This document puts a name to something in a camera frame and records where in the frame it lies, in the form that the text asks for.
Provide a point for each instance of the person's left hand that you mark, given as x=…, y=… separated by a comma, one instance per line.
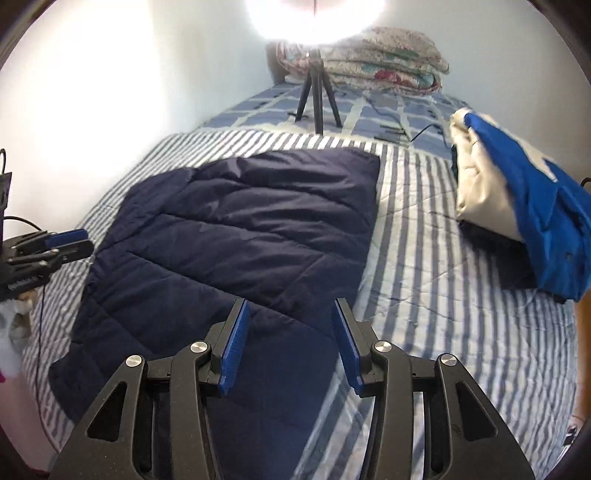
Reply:
x=23, y=314

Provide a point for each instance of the folded floral quilt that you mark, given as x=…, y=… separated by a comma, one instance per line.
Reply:
x=383, y=60

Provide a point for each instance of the striped blue white bedspread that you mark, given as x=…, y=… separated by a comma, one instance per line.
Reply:
x=438, y=300

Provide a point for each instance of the cream folded garment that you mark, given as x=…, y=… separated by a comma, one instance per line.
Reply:
x=489, y=194

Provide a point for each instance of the navy puffer jacket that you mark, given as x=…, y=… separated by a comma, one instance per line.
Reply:
x=240, y=240

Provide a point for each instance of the black tripod stand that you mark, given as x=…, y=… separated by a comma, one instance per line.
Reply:
x=316, y=92

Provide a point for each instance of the blue checked bed sheet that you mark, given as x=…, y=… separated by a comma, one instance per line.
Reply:
x=360, y=110

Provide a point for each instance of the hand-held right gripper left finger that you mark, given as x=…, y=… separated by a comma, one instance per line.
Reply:
x=235, y=341

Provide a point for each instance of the bright blue garment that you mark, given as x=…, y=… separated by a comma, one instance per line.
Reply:
x=545, y=212

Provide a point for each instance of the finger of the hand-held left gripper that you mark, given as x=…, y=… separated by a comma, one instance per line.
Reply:
x=76, y=251
x=67, y=237

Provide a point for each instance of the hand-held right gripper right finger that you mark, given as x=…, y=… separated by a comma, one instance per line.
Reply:
x=348, y=341

